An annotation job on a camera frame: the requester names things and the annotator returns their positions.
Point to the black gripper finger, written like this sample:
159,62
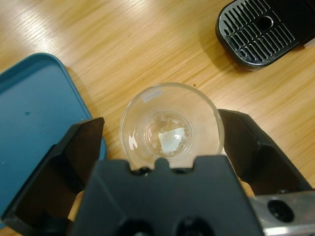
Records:
261,159
61,167

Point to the teal plastic tray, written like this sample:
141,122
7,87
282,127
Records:
37,118

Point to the clear drinking glass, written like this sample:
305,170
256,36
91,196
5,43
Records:
172,118

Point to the white capsule coffee machine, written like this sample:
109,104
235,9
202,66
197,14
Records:
258,32

